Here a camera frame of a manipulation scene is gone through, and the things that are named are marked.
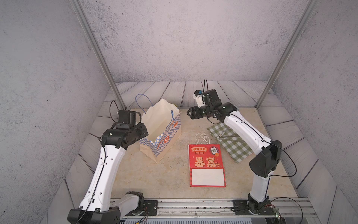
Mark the left metal frame post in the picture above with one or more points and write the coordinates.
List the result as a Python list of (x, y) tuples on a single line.
[(96, 48)]

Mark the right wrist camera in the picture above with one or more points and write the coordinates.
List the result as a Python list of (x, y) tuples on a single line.
[(199, 98)]

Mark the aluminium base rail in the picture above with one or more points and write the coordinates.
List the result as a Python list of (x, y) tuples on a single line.
[(217, 211)]

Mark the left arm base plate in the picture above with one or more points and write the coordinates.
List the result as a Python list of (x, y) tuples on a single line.
[(150, 208)]

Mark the green checkered cloth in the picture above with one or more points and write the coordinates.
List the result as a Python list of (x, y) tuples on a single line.
[(236, 147)]

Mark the blue checkered paper bag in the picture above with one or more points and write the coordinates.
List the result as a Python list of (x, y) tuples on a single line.
[(163, 123)]

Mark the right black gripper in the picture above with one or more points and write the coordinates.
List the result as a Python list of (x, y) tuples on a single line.
[(194, 110)]

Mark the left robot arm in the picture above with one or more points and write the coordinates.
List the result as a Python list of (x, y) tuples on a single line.
[(96, 207)]

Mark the red and white paper bag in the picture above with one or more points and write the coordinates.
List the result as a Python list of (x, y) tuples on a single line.
[(206, 163)]

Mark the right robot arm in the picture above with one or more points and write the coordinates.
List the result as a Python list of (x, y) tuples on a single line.
[(267, 152)]

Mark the metal frame post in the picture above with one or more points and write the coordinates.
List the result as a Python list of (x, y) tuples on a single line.
[(307, 13), (96, 48)]

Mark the right metal frame post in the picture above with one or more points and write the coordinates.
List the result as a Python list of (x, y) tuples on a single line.
[(307, 13)]

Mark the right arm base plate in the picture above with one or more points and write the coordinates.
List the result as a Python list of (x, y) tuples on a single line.
[(247, 207)]

